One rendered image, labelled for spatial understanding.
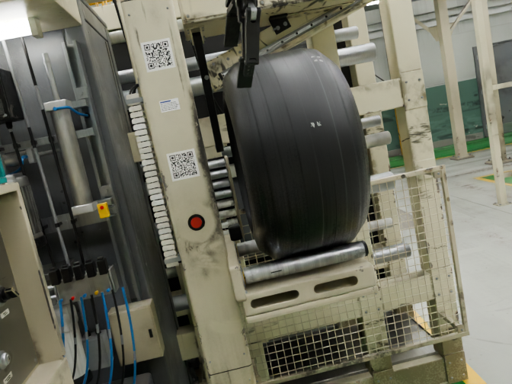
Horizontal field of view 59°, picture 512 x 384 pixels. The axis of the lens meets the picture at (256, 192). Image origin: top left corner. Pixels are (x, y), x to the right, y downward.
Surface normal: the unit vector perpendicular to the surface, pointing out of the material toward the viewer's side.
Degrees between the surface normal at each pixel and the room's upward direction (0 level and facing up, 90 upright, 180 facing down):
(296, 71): 43
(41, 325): 90
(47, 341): 90
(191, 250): 90
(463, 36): 90
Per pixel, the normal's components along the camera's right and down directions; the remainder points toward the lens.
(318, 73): -0.06, -0.56
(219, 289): 0.11, 0.11
